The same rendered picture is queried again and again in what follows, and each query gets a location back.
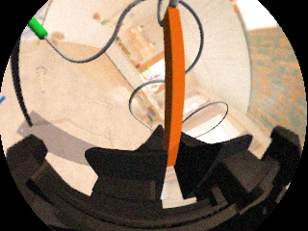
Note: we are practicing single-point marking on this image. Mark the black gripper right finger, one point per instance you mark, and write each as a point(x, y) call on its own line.
point(196, 159)

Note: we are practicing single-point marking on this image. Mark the grey loop with orange handle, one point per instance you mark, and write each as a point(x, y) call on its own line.
point(175, 76)

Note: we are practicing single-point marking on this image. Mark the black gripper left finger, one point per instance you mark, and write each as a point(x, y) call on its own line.
point(147, 163)

